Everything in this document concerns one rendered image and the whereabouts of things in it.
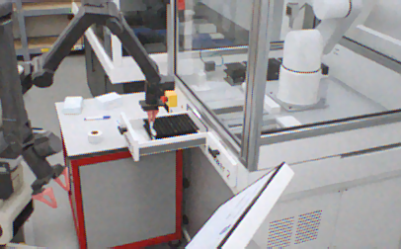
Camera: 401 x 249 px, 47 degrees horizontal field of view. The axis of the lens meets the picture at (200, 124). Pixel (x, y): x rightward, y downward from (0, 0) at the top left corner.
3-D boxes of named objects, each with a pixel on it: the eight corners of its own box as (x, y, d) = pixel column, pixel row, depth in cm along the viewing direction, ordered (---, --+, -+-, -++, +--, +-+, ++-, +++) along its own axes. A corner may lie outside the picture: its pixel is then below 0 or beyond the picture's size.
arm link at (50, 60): (86, -14, 159) (88, 6, 154) (120, 2, 168) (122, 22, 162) (28, 64, 183) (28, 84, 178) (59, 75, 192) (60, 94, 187)
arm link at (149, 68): (99, 3, 166) (102, 25, 161) (113, -3, 165) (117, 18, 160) (147, 70, 202) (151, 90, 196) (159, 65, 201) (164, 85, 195)
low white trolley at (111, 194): (82, 276, 253) (67, 155, 218) (68, 208, 304) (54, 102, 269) (184, 251, 272) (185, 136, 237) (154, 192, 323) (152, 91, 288)
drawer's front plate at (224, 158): (231, 188, 188) (233, 164, 183) (205, 152, 212) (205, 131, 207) (235, 187, 189) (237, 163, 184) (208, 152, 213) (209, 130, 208)
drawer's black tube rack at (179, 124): (153, 148, 211) (153, 135, 208) (143, 130, 225) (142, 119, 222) (199, 140, 218) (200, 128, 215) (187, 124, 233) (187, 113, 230)
